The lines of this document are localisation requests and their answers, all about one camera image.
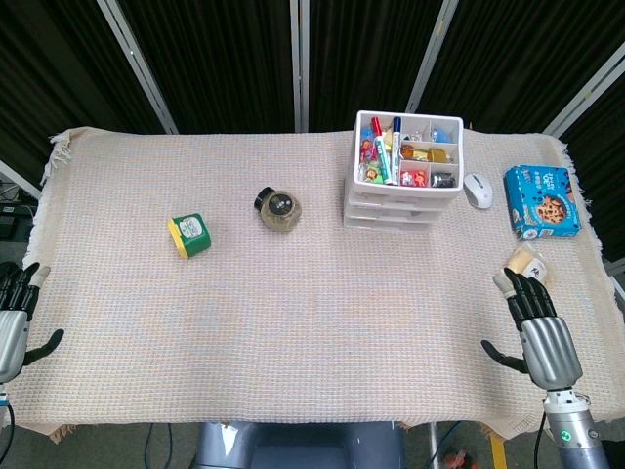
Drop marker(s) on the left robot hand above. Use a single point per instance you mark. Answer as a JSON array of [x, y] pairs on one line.
[[12, 342]]

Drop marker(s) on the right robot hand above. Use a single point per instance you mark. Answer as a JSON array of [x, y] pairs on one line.
[[549, 349]]

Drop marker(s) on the clear drawer with die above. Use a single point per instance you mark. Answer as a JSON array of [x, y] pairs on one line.
[[386, 223]]

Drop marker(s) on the white drawer organizer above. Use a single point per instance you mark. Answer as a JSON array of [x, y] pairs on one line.
[[405, 191]]

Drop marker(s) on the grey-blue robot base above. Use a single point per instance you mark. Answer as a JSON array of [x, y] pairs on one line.
[[298, 447]]

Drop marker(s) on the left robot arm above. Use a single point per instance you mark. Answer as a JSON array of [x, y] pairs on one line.
[[3, 395]]

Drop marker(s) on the clear drawer with toys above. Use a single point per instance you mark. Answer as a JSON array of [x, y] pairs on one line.
[[395, 202]]

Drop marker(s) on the bagged yellow pastry snack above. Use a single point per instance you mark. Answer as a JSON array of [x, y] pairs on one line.
[[522, 261]]

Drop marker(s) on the black electronic box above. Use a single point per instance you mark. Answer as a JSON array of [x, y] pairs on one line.
[[12, 222]]

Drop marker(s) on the blue cookie box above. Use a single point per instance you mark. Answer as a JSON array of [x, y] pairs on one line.
[[544, 202]]

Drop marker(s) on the white table leg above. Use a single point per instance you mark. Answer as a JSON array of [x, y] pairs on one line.
[[433, 447]]

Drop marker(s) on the white computer mouse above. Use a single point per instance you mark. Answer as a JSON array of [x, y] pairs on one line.
[[478, 191]]

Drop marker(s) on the black binder clips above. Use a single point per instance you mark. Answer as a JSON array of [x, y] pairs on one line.
[[442, 180]]

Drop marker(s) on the green container with yellow lid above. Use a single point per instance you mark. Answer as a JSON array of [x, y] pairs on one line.
[[193, 234]]

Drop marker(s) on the blue round plastic item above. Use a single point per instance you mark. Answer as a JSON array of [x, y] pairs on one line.
[[441, 133]]

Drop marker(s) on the lion cartoon sticker pack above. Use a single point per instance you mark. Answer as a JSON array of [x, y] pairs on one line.
[[372, 173]]

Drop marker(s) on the silver metal clips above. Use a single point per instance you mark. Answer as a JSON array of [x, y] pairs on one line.
[[417, 134]]

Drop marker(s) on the red-capped green label marker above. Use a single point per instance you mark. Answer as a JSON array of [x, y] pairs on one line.
[[383, 151]]

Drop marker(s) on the beige woven tablecloth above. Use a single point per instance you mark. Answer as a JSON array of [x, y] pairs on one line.
[[293, 312]]

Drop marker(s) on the small yellow toy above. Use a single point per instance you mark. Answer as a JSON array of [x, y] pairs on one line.
[[387, 140]]

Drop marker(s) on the colourful red toy packet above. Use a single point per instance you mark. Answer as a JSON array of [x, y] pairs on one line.
[[367, 150]]

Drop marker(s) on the blue-capped white marker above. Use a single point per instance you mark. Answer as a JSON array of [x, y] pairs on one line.
[[396, 124]]

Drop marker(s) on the black pleated screen panel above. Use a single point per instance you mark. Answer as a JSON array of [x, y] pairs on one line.
[[54, 73], [361, 54], [220, 63], [512, 63]]

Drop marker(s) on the round glass jar black lid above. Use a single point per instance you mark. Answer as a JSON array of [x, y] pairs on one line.
[[280, 212]]

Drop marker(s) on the grey metal screen post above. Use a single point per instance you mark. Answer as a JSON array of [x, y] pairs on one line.
[[586, 93], [139, 66], [299, 63], [17, 178], [432, 54]]

